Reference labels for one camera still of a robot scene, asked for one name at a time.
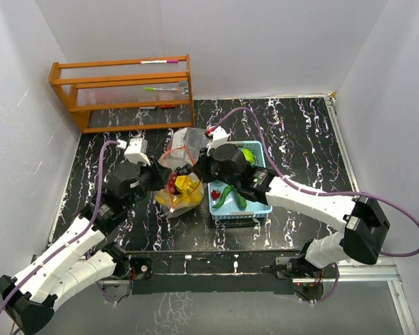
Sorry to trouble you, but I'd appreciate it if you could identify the light green round fruit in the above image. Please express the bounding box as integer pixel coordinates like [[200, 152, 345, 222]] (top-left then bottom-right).
[[240, 148, 256, 166]]

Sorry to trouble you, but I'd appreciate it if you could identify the green chili pepper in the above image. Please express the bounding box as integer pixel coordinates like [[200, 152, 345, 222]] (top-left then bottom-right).
[[212, 186, 233, 208]]

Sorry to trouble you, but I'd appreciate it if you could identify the pink white marker pen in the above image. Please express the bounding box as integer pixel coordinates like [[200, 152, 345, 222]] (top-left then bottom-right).
[[139, 59, 180, 65]]

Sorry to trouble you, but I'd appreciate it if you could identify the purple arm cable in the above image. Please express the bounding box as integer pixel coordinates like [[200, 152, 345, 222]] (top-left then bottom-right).
[[0, 140, 122, 334], [209, 107, 419, 258]]

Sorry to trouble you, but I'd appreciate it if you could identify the red strawberry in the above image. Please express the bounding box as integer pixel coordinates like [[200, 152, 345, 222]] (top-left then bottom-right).
[[211, 190, 221, 200]]

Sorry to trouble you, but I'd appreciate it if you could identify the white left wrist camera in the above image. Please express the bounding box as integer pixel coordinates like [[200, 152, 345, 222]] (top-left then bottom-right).
[[117, 137, 150, 165]]

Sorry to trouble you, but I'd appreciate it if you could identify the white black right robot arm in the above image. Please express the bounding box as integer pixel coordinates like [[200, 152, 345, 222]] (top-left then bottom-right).
[[192, 143, 390, 278]]

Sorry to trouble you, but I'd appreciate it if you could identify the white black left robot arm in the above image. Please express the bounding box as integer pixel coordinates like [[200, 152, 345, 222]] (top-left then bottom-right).
[[0, 159, 171, 334]]

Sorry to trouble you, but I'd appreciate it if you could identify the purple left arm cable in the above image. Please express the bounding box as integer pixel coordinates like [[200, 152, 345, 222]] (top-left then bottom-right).
[[0, 140, 122, 334]]

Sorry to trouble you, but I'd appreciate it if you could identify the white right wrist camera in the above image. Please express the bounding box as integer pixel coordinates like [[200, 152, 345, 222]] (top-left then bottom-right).
[[205, 126, 230, 151]]

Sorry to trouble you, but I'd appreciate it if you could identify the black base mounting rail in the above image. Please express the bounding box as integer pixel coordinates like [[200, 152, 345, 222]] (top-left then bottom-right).
[[90, 249, 339, 296]]

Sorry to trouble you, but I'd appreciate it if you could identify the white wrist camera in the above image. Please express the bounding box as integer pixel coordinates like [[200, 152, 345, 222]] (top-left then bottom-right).
[[117, 137, 150, 165], [205, 126, 230, 151]]

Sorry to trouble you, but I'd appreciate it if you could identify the light blue plastic basket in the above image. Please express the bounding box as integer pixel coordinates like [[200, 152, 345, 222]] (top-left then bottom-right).
[[207, 141, 272, 220]]

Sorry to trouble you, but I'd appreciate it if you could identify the red grape bunch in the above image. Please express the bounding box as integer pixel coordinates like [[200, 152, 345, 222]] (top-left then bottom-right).
[[167, 172, 178, 195]]

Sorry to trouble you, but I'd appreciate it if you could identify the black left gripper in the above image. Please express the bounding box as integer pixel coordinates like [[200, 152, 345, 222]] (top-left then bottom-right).
[[124, 156, 172, 210]]

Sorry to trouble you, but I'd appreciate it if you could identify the black grape bunch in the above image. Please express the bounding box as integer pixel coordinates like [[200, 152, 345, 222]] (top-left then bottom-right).
[[175, 164, 192, 176]]

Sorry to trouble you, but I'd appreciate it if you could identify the small grey clip box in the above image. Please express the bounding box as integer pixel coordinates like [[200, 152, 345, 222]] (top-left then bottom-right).
[[178, 81, 189, 95]]

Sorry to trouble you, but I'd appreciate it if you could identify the green white marker pen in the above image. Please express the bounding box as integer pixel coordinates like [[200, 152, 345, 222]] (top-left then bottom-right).
[[143, 87, 179, 92]]

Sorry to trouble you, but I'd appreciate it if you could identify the yellow banana bunch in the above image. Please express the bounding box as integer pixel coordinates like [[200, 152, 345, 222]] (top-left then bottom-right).
[[154, 174, 203, 208]]

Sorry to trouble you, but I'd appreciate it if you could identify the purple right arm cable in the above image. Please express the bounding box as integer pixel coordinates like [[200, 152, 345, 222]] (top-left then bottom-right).
[[209, 107, 419, 258]]

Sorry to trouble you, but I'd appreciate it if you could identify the clear zip top bag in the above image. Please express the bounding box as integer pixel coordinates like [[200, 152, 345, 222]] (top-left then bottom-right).
[[154, 128, 209, 218]]

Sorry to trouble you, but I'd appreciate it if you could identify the orange wooden shelf rack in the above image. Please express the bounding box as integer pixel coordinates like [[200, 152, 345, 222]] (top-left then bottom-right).
[[48, 54, 195, 134]]

